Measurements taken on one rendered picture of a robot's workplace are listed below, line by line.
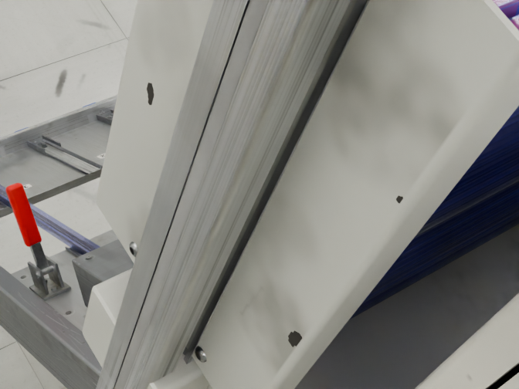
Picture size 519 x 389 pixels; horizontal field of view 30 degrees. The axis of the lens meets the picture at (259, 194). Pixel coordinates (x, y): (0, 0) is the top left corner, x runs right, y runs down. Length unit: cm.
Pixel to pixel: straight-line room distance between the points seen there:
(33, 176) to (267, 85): 97
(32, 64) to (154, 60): 196
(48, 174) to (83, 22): 127
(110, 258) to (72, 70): 158
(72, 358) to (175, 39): 46
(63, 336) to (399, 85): 58
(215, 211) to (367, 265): 6
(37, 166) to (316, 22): 103
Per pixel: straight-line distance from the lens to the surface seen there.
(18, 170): 130
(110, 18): 251
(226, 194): 36
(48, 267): 94
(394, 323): 58
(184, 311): 45
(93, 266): 83
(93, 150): 130
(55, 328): 86
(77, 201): 219
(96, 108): 142
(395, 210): 32
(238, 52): 32
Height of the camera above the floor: 188
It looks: 56 degrees down
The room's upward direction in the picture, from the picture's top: 26 degrees clockwise
